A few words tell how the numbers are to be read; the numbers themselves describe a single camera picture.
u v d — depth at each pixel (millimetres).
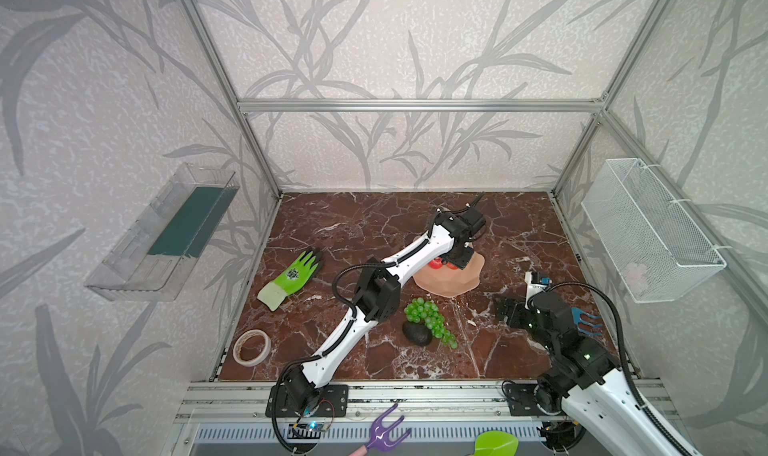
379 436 690
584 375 528
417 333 811
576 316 886
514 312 692
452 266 873
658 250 629
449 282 959
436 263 962
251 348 825
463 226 704
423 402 753
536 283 681
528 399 723
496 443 680
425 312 840
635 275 723
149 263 635
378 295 610
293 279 940
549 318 578
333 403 725
